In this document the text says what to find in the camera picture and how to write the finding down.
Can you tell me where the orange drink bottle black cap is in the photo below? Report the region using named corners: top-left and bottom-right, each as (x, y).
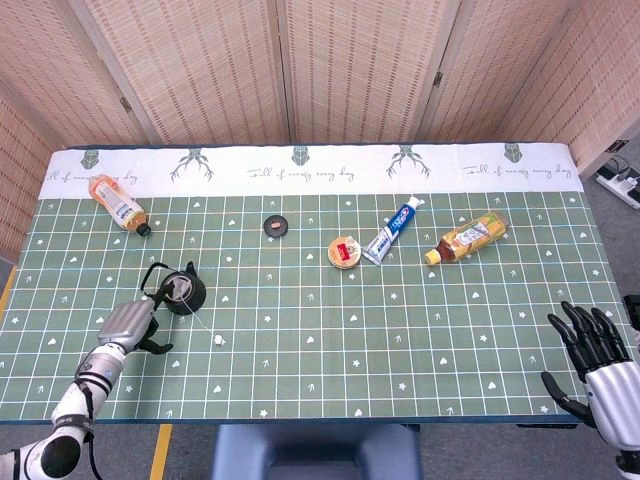
top-left (88, 173), bottom-right (153, 238)

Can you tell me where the blue padded seat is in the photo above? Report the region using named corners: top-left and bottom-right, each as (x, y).
top-left (209, 423), bottom-right (422, 480)

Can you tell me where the yellow drink bottle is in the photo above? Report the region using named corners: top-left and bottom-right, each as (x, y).
top-left (424, 211), bottom-right (511, 266)

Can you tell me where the woven folding screen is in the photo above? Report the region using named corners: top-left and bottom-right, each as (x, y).
top-left (0, 0), bottom-right (640, 261)

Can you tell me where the round tin red label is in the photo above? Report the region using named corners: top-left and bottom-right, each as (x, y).
top-left (327, 235), bottom-right (363, 270)

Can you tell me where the black power cable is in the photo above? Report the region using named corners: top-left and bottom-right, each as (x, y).
top-left (605, 153), bottom-right (637, 182)

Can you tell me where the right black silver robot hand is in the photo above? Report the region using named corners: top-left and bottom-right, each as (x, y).
top-left (541, 300), bottom-right (640, 450)

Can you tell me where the black box device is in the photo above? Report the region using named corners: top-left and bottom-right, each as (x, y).
top-left (623, 294), bottom-right (640, 331)

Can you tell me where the blue white toothpaste tube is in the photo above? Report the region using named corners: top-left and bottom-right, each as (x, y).
top-left (361, 195), bottom-right (423, 266)

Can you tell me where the white power strip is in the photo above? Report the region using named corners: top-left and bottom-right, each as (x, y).
top-left (594, 167), bottom-right (640, 210)

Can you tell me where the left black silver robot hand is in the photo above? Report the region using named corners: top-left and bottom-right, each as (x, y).
top-left (97, 293), bottom-right (175, 355)

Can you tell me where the black teapot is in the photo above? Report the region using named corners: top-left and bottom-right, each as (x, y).
top-left (141, 261), bottom-right (207, 316)

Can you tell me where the tea bag with string tag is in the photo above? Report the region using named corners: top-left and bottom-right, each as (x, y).
top-left (171, 279), bottom-right (225, 347)

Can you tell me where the green grid tablecloth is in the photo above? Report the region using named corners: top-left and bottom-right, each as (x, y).
top-left (0, 143), bottom-right (640, 426)

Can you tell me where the black teapot lid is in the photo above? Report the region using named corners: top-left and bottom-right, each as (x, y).
top-left (263, 213), bottom-right (290, 238)

